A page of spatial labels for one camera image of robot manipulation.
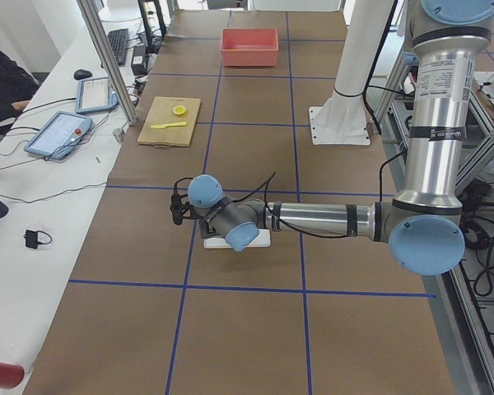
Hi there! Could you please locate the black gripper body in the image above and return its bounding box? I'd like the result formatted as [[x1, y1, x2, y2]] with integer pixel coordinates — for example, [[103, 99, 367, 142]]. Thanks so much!
[[170, 191, 198, 225]]

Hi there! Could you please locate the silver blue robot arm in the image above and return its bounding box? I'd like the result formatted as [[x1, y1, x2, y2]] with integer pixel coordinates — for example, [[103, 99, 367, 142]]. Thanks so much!
[[170, 1, 494, 276]]

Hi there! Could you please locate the white rectangular tray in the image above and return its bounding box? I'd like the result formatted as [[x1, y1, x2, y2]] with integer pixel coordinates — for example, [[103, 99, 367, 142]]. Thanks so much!
[[203, 230, 271, 249]]

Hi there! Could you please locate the yellow plastic knife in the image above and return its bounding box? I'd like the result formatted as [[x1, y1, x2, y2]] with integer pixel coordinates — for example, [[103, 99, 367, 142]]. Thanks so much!
[[149, 121, 188, 130]]

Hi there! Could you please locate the bamboo cutting board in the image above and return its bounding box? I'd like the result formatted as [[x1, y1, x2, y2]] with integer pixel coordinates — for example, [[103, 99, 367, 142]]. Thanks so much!
[[137, 96, 201, 147]]

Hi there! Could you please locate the yellow lemon slice toy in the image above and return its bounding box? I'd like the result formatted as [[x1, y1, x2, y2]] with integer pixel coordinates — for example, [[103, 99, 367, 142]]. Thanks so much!
[[172, 105, 188, 117]]

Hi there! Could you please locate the blue teach pendant near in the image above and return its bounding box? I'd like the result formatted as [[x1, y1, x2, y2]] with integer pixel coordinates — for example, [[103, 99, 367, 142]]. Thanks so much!
[[24, 111, 93, 160]]

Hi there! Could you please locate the blue teach pendant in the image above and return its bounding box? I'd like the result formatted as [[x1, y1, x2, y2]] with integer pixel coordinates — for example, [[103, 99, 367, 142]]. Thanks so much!
[[24, 111, 93, 160], [75, 77, 119, 114]]

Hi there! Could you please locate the blue teach pendant far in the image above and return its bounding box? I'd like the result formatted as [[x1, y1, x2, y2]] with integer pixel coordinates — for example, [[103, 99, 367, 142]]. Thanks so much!
[[75, 77, 119, 114]]

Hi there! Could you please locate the small black clip device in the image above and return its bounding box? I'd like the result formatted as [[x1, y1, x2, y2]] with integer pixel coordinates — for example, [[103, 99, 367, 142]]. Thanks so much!
[[24, 230, 53, 249]]

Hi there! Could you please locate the black power adapter box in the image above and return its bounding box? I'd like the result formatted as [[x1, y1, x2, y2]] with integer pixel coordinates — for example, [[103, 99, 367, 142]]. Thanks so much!
[[130, 45, 149, 76]]

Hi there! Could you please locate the black computer mouse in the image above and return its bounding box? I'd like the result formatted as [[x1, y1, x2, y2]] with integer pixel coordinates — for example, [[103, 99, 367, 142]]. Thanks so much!
[[73, 69, 92, 81]]

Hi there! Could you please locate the pink plastic bin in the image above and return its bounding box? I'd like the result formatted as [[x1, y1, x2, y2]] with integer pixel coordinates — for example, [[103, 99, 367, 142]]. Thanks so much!
[[220, 28, 279, 67]]

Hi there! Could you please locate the black keyboard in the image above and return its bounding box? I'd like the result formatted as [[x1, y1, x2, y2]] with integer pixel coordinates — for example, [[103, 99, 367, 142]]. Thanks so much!
[[107, 29, 129, 66]]

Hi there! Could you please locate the red cylinder object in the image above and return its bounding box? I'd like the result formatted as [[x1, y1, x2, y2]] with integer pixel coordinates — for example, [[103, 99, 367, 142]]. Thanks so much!
[[0, 362, 25, 389]]

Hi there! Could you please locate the aluminium frame post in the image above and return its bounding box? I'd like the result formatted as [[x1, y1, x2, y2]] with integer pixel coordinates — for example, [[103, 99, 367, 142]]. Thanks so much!
[[77, 0, 137, 126]]

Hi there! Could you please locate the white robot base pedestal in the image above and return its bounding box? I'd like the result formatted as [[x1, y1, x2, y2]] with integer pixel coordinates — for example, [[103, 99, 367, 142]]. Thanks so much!
[[309, 0, 396, 146]]

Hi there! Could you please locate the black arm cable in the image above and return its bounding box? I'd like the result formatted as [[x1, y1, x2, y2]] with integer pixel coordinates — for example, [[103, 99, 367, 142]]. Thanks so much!
[[238, 156, 408, 239]]

